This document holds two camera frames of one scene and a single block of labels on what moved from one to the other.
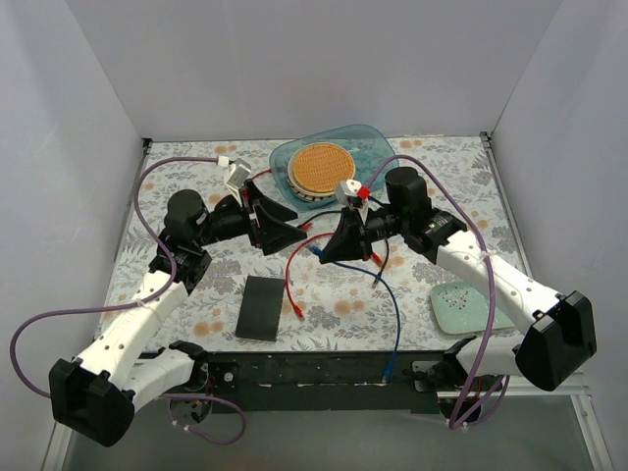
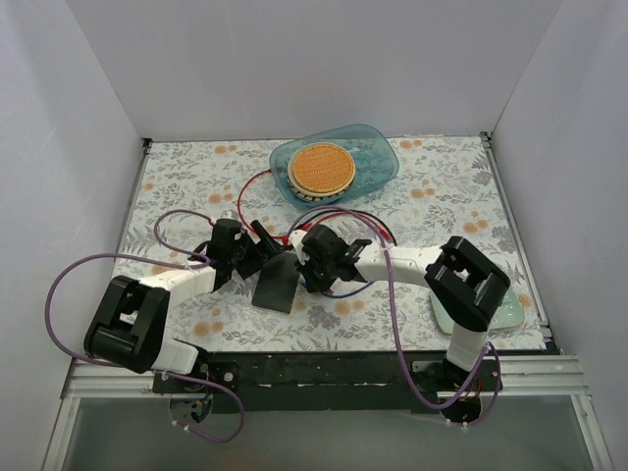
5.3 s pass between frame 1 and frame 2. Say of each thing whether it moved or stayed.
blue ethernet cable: moved
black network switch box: moved
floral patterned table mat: stayed
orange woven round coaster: stayed
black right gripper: moved
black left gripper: moved
